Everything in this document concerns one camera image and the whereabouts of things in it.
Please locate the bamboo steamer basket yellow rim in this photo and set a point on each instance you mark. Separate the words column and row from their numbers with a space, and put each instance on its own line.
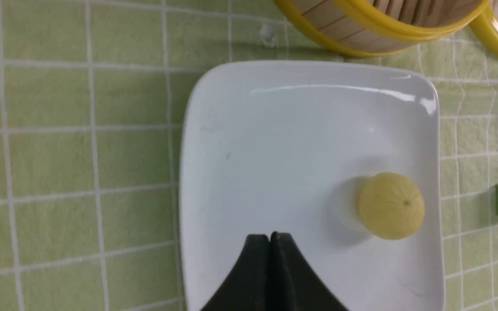
column 374, row 28

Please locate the yellow steamed bun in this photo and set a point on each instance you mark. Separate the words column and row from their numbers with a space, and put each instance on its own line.
column 391, row 206

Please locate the green checkered tablecloth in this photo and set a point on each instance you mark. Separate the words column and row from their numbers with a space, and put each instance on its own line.
column 92, row 100

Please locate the white square plate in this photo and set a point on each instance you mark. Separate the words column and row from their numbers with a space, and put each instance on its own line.
column 286, row 146

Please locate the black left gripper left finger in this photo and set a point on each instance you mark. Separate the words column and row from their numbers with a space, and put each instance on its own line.
column 244, row 287

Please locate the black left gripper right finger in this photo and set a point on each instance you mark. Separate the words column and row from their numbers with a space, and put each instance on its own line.
column 293, row 284

